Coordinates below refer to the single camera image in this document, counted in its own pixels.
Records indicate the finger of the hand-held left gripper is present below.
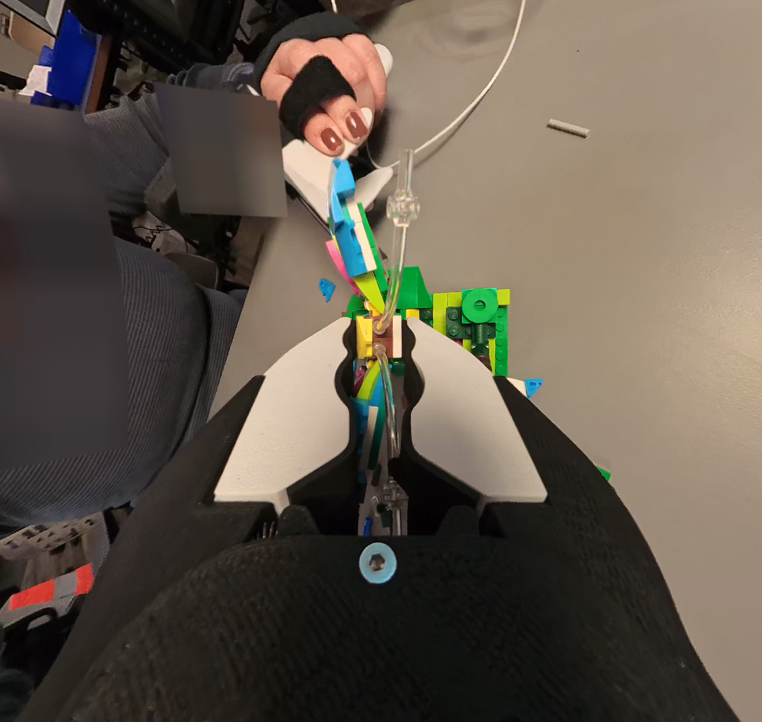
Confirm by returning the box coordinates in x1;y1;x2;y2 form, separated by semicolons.
351;165;396;212
281;139;337;206

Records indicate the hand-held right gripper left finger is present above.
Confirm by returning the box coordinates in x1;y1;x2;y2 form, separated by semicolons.
213;317;359;505

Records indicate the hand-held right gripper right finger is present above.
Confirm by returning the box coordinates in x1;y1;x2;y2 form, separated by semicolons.
400;317;550;511

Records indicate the colourful lego model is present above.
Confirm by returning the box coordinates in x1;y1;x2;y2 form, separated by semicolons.
324;149;513;535

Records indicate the person's left hand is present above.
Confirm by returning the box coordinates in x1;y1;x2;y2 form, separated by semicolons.
261;33;391;157

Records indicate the person's grey knit sweater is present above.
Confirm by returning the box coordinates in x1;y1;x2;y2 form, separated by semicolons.
0;97;248;526

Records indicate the blue storage bin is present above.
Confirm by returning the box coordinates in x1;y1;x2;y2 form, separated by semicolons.
31;10;101;110

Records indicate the red and grey object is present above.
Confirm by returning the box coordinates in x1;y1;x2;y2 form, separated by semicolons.
0;562;96;633

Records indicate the white cable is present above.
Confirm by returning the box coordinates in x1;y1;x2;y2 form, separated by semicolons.
323;0;532;170

